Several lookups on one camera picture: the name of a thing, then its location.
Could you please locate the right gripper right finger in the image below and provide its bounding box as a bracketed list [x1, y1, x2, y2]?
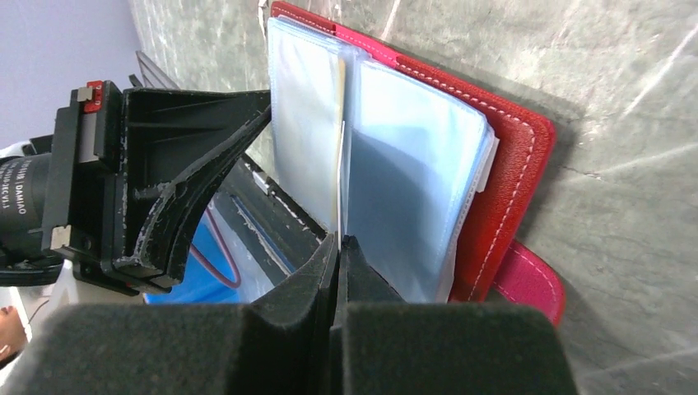
[329, 237, 577, 394]

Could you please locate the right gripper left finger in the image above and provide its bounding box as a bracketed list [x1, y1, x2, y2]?
[1, 235, 338, 394]

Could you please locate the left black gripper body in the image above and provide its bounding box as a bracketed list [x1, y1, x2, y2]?
[41, 81, 170, 295]

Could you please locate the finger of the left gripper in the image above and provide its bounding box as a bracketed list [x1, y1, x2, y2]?
[111, 90, 272, 290]

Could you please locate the red leather card holder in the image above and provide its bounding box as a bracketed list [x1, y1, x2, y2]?
[266, 1, 556, 303]

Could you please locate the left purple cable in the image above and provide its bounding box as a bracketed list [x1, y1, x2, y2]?
[188, 207, 244, 290]

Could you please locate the black aluminium base frame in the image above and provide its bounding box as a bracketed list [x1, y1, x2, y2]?
[203, 156, 327, 303]

